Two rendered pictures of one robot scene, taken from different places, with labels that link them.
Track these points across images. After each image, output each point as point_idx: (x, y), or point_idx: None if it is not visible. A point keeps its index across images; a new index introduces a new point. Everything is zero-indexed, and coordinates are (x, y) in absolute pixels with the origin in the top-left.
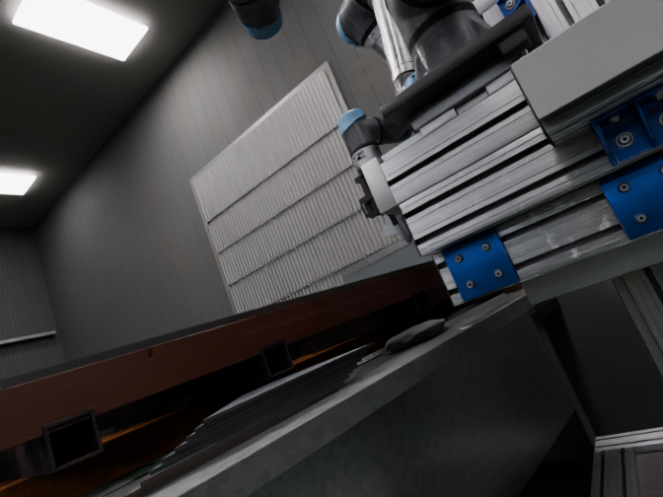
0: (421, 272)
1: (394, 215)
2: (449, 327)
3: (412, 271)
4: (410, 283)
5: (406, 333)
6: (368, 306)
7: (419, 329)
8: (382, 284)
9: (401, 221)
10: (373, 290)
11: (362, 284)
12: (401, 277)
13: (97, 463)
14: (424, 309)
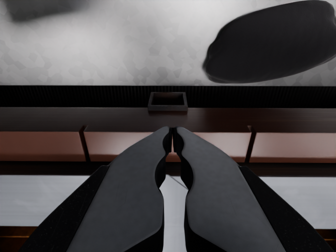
0: (118, 126)
1: (269, 202)
2: (235, 15)
3: (149, 130)
4: (175, 119)
5: (331, 26)
6: (318, 113)
7: (323, 10)
8: (272, 127)
9: (212, 169)
10: (302, 124)
11: (279, 169)
12: (201, 128)
13: None
14: (158, 102)
